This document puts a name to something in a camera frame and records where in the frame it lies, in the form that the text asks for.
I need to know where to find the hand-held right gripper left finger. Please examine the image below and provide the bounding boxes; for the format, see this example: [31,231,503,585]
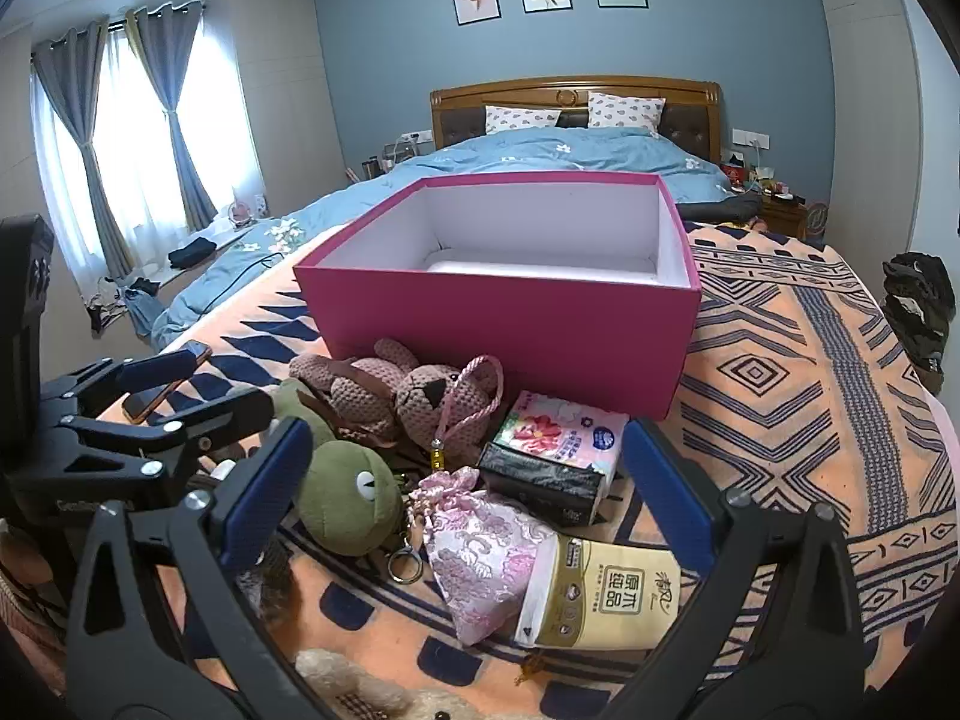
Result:
[64,416,316,720]

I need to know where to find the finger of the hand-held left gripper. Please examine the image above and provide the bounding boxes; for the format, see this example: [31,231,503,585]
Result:
[58,391,276,479]
[41,350,215,421]

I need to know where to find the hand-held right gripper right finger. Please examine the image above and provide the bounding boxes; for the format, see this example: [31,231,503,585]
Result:
[621,418,867,720]

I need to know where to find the green frog plush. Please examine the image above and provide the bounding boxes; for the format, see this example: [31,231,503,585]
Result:
[270,379,406,560]

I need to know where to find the beige tissue pack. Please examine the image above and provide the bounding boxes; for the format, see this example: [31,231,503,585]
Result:
[514,536,682,652]

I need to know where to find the black tissue packet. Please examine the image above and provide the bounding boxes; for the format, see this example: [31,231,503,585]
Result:
[476,441,610,527]

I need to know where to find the floral tissue packet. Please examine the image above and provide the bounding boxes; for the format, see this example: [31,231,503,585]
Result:
[491,390,631,482]

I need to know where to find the metal key ring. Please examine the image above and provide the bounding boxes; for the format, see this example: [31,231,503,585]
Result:
[386,531,427,584]

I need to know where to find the brown knitted bear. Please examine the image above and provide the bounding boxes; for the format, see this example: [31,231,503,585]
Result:
[289,337,505,466]

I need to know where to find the pink brocade pouch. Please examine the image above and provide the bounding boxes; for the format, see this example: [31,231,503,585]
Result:
[407,355,562,647]

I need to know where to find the beige plush toy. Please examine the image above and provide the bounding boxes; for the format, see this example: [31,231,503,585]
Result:
[295,649,481,720]

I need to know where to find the pink cardboard box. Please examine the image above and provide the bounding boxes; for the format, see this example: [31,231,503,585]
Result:
[292,171,704,422]

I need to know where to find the smartphone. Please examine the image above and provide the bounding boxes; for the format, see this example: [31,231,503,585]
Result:
[122,340,213,423]

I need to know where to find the black folded garment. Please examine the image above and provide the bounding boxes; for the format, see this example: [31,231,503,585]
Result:
[169,238,217,269]

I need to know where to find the orange patterned blanket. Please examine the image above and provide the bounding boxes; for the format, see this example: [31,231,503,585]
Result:
[97,221,960,720]

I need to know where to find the blue-grey curtain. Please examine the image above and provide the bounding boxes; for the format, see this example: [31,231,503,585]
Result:
[30,21,142,280]
[126,4,220,232]

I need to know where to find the white sheer curtain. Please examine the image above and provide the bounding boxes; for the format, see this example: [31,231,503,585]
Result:
[45,28,265,280]

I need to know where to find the dark grey garment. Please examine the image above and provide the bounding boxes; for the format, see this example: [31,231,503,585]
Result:
[675,191,766,226]

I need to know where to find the wooden nightstand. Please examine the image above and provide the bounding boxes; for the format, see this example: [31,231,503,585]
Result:
[756,191,811,241]

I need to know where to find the dark hanging clothes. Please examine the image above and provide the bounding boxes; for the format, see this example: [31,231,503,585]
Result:
[881,251,947,392]

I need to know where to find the blue floral duvet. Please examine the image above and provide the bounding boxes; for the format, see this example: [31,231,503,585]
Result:
[150,126,732,350]

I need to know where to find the white patterned pillow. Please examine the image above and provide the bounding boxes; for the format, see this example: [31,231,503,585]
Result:
[484,105,562,133]
[587,92,667,137]

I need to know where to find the wooden headboard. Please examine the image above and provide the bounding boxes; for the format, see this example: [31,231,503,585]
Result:
[430,75,725,162]

